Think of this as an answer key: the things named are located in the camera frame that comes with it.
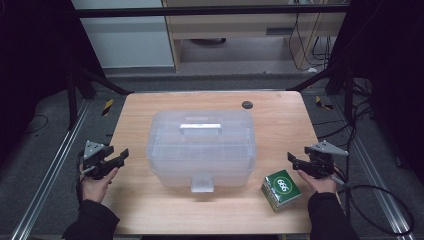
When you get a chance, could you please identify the black floor cables bundle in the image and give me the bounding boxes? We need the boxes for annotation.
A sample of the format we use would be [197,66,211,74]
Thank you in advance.
[313,79,378,148]

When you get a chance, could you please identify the black cables under desk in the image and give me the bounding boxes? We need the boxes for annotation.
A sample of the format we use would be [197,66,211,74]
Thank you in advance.
[288,13,334,73]

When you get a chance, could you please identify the yellow-handled tool on floor left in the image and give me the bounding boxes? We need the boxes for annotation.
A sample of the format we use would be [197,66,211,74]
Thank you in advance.
[101,98,115,117]

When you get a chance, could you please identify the aluminium floor rail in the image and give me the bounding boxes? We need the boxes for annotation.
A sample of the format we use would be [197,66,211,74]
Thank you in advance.
[329,96,416,240]
[11,99,91,240]

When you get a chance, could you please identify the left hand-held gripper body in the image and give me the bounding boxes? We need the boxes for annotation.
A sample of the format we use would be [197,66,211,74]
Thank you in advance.
[79,140,112,181]

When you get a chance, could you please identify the black horizontal frame bar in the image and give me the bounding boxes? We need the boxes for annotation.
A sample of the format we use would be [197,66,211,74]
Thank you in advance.
[71,4,351,19]

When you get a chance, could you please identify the black metal stand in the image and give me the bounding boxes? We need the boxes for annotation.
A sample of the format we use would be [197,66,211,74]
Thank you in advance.
[286,63,356,124]
[64,63,134,131]

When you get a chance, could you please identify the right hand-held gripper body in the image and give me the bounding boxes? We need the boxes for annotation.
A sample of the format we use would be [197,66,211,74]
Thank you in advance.
[304,140,349,179]

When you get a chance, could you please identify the green cardboard box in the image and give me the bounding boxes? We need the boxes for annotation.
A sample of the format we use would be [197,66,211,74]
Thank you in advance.
[260,169,303,213]

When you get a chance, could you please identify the yellow-handled tool on floor right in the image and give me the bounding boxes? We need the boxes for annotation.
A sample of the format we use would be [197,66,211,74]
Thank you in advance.
[315,95,334,111]

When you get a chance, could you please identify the clear plastic storage box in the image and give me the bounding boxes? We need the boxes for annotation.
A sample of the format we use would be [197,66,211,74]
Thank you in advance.
[145,109,258,194]

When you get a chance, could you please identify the person's left hand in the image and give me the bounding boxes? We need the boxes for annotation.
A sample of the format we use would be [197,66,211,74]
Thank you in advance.
[79,168,119,204]

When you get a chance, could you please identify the black curtain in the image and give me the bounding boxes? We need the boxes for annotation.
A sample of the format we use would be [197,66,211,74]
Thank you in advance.
[0,0,101,161]
[333,0,424,184]

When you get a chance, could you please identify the thin black floor cable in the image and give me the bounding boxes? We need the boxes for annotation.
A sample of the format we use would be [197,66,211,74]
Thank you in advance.
[23,114,49,136]

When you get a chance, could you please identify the person's right hand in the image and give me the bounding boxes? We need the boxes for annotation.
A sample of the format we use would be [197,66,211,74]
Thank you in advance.
[296,170,338,195]

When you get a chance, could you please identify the right hand-held gripper cable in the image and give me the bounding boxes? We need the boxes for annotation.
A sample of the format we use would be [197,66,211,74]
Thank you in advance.
[331,174,415,236]

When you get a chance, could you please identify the light wooden desk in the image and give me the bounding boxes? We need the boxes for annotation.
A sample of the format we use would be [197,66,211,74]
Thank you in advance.
[161,0,348,73]

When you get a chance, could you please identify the white cabinet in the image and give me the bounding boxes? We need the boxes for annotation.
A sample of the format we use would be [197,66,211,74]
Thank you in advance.
[70,0,176,69]

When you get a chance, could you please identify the yellow-handled tool on floor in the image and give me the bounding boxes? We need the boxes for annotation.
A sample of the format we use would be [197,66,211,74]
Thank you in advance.
[101,98,115,117]
[315,95,334,111]

